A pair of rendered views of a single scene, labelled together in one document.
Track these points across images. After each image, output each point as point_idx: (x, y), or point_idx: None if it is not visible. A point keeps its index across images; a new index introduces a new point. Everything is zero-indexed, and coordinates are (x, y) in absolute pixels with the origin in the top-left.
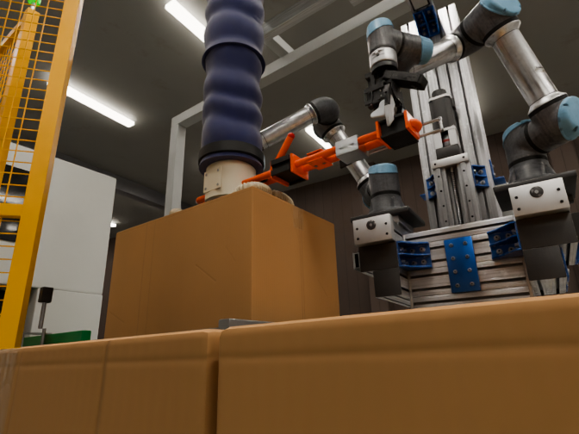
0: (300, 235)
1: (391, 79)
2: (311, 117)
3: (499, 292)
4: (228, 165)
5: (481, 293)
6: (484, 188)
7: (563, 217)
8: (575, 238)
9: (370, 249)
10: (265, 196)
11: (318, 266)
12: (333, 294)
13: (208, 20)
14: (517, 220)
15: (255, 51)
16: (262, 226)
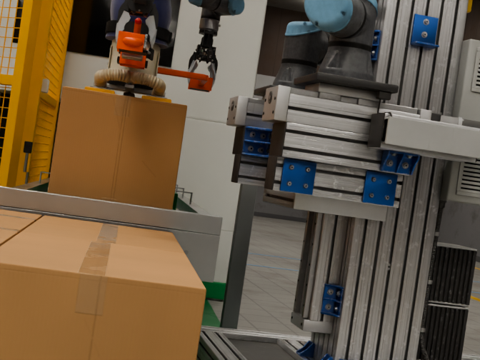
0: (122, 121)
1: None
2: None
3: (286, 195)
4: (116, 44)
5: (282, 193)
6: (374, 61)
7: (283, 128)
8: (281, 151)
9: (238, 131)
10: (78, 93)
11: (146, 148)
12: (166, 175)
13: None
14: (273, 123)
15: None
16: (70, 118)
